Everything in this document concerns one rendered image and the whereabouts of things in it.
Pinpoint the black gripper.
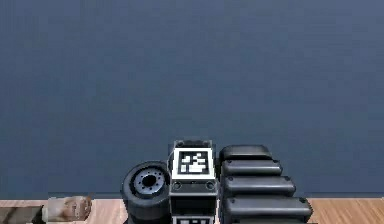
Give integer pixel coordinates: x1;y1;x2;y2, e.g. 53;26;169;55
120;160;172;224

